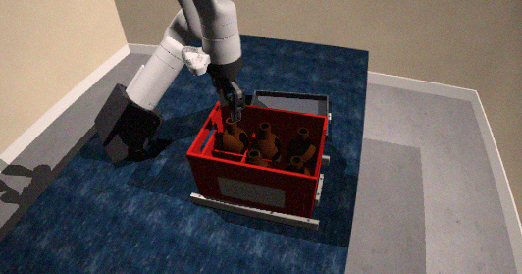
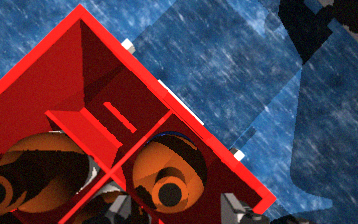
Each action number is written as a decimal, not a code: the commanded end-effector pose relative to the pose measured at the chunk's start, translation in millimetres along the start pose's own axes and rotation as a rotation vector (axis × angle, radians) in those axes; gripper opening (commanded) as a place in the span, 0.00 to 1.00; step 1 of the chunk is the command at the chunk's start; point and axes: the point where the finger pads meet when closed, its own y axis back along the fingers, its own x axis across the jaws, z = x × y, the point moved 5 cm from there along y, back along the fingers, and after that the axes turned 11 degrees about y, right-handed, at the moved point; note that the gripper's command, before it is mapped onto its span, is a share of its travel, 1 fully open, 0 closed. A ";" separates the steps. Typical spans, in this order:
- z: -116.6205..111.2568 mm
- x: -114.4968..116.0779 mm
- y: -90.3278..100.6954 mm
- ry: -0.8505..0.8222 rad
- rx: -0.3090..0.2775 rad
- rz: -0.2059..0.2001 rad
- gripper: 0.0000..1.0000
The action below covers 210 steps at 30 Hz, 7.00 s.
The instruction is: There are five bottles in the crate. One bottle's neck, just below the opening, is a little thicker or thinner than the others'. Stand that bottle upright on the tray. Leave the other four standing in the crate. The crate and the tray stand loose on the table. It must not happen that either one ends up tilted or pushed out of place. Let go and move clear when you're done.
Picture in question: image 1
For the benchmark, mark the red crate with dividers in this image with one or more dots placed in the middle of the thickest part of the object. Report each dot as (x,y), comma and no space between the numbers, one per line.
(225,176)

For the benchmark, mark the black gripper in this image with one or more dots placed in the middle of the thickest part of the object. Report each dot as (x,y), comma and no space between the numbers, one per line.
(228,84)

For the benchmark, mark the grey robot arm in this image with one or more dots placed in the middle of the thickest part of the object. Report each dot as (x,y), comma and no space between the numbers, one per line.
(220,42)

